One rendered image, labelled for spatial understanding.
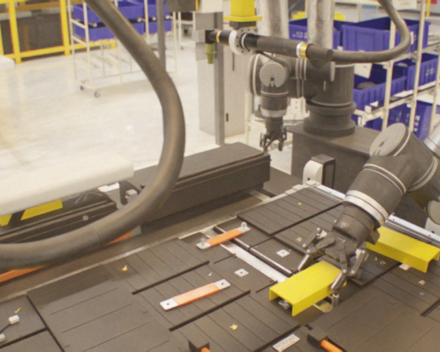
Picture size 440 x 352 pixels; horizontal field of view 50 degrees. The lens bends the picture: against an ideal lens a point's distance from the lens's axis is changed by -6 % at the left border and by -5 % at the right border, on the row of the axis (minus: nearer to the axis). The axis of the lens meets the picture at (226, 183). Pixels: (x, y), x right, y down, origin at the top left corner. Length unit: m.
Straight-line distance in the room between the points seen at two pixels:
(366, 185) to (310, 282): 0.23
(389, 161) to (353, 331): 0.37
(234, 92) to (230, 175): 3.58
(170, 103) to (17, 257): 0.28
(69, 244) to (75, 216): 0.62
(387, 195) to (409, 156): 0.10
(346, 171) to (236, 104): 2.89
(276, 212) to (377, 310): 0.46
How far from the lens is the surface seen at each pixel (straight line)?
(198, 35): 3.72
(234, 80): 4.91
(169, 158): 0.61
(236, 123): 5.03
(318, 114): 2.26
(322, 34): 2.01
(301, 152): 2.34
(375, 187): 1.05
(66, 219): 1.16
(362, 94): 3.44
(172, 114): 0.65
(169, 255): 1.15
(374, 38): 3.49
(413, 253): 1.15
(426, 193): 1.14
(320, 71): 2.06
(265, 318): 0.96
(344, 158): 2.20
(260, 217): 1.30
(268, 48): 1.37
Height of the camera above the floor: 1.62
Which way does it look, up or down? 24 degrees down
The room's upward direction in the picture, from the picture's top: 1 degrees counter-clockwise
